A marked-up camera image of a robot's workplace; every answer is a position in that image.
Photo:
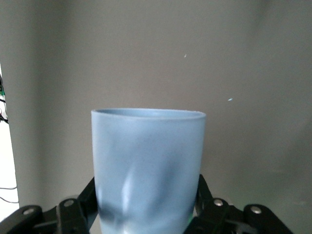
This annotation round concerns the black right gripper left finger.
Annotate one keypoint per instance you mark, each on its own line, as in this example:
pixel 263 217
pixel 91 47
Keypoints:
pixel 73 214

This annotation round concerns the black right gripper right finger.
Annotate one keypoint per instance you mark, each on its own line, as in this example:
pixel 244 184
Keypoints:
pixel 219 217

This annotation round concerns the light blue plastic cup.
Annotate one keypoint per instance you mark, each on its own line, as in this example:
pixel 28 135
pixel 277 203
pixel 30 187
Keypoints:
pixel 146 158

